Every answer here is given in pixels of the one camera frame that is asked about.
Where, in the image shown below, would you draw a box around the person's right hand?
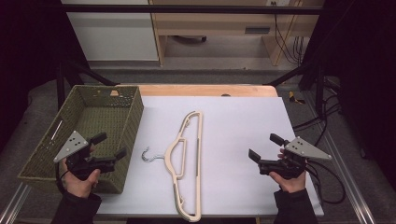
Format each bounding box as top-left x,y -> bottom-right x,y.
269,169 -> 308,194

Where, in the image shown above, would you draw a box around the green woven basket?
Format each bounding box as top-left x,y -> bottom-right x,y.
18,84 -> 145,195

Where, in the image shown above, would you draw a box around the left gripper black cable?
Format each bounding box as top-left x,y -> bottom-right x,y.
54,162 -> 70,196

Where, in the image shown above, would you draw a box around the black floor cables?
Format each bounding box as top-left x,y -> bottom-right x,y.
291,76 -> 343,147

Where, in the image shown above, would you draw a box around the light wooden desk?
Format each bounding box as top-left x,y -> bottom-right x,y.
148,0 -> 325,67

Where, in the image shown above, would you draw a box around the black hanging cables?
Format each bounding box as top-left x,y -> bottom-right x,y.
273,13 -> 305,65

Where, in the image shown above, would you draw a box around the beige plastic clothes hanger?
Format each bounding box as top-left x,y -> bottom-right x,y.
141,110 -> 204,223

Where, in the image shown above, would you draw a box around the person's left hand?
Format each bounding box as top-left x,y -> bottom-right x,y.
60,158 -> 102,199

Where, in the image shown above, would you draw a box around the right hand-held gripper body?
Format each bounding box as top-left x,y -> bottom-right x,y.
258,136 -> 332,180

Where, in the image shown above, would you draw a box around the black horizontal frame bar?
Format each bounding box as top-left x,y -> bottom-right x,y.
61,4 -> 325,15

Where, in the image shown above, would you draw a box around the aluminium rail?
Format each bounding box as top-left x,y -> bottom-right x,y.
303,91 -> 378,224
0,182 -> 32,224

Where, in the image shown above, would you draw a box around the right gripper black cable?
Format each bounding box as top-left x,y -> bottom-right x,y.
306,159 -> 347,205

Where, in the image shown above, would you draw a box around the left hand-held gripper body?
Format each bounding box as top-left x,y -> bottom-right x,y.
53,130 -> 117,182

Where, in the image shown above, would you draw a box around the black metal stand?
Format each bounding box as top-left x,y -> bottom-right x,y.
56,59 -> 117,110
263,60 -> 326,118

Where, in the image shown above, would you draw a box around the white cabinet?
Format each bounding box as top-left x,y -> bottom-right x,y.
61,0 -> 160,62

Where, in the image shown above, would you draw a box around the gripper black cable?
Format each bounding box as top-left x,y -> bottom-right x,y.
306,159 -> 347,205
54,162 -> 70,196

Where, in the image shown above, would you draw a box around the yellow and black tool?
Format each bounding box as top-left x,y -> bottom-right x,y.
288,91 -> 306,105

